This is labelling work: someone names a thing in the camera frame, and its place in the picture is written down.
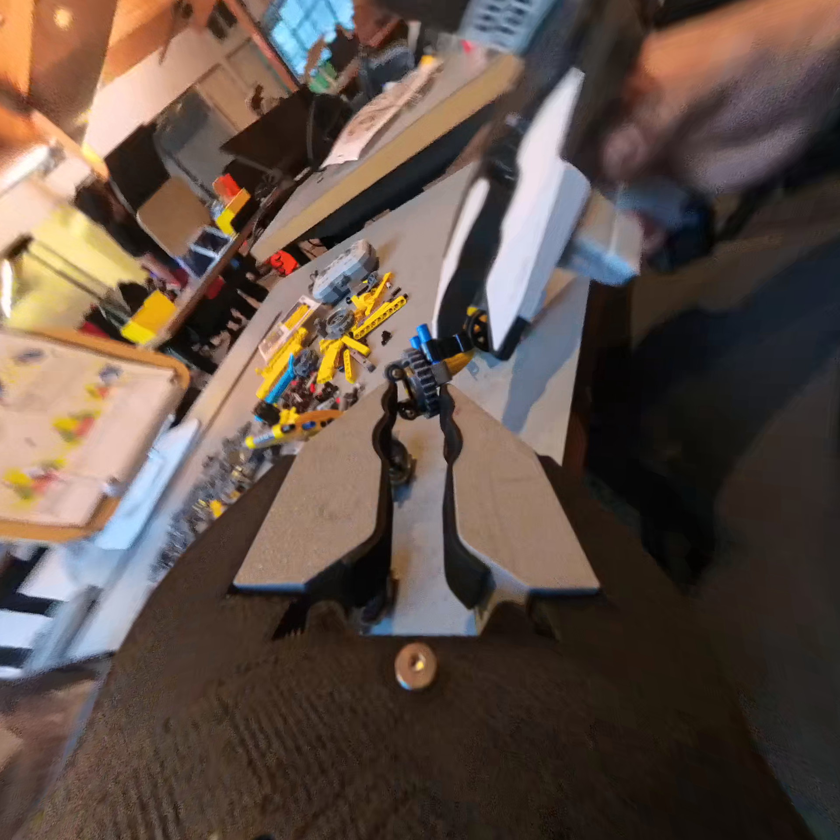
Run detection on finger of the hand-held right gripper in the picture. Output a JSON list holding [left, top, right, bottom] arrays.
[[484, 67, 593, 361], [433, 164, 509, 342]]

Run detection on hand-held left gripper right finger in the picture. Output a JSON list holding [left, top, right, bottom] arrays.
[[436, 382, 601, 611]]

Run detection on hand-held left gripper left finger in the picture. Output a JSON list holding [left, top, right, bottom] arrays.
[[231, 382, 400, 614]]

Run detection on person's grey pants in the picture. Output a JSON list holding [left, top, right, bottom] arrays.
[[584, 197, 840, 840]]

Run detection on grey desk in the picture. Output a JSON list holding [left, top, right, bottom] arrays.
[[66, 164, 592, 657]]

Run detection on white desk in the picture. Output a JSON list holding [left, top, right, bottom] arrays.
[[252, 52, 526, 263]]

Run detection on white paper sheet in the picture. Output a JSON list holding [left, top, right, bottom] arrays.
[[322, 62, 447, 168]]

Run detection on wooden document stand with sheet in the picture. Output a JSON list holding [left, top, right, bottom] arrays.
[[0, 327, 193, 544]]

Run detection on grey battery box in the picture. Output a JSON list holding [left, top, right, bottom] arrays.
[[308, 239, 382, 303]]

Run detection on pile of small brick parts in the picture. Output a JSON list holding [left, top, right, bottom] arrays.
[[151, 269, 414, 578]]

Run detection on grey gear brick assembly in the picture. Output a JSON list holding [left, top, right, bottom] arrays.
[[384, 308, 492, 422]]

